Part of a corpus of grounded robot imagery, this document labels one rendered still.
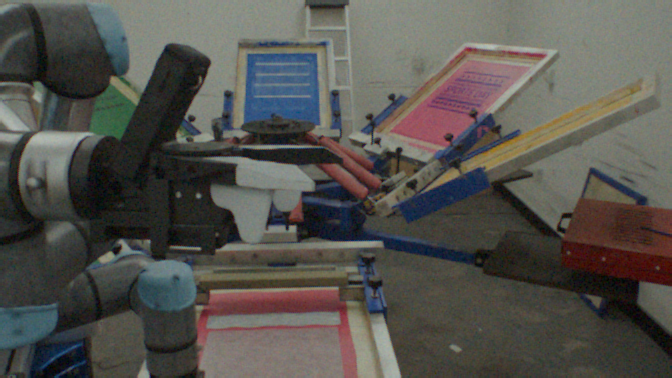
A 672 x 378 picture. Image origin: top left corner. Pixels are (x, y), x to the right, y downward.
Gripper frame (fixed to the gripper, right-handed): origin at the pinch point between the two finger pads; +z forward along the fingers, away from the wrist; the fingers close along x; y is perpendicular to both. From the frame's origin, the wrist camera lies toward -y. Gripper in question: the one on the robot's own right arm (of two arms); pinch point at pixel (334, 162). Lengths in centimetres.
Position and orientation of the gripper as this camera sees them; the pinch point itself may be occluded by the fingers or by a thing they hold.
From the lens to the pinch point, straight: 48.8
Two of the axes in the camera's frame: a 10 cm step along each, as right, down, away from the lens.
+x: -1.4, 1.7, -9.8
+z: 9.9, 0.5, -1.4
